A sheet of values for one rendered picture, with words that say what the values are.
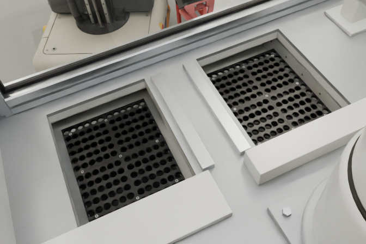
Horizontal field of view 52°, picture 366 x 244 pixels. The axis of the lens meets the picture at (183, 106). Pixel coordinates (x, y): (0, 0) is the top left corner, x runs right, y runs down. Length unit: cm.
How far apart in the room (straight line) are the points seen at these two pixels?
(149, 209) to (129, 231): 4
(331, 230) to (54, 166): 44
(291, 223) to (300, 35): 42
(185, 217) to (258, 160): 14
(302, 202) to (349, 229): 17
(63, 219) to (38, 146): 15
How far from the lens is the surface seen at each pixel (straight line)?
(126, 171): 70
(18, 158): 72
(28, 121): 76
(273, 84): 81
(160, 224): 58
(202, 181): 61
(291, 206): 60
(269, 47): 95
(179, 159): 77
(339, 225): 47
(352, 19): 89
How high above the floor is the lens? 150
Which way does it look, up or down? 52 degrees down
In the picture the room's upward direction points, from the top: 6 degrees counter-clockwise
